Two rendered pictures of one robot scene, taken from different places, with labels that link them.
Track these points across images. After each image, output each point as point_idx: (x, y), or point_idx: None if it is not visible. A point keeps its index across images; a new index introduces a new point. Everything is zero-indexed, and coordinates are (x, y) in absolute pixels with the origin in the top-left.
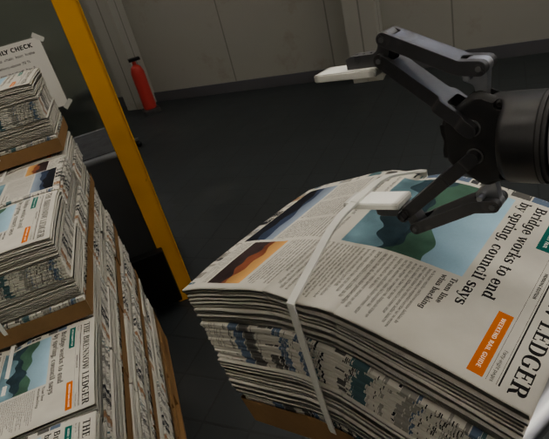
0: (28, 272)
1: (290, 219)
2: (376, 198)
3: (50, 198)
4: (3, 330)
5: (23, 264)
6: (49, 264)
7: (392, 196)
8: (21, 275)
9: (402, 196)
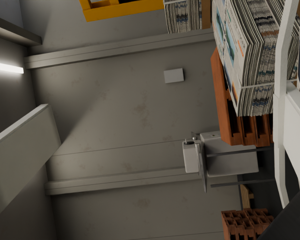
0: (264, 60)
1: None
2: (291, 137)
3: (230, 6)
4: (294, 80)
5: (257, 61)
6: (266, 48)
7: None
8: (264, 63)
9: None
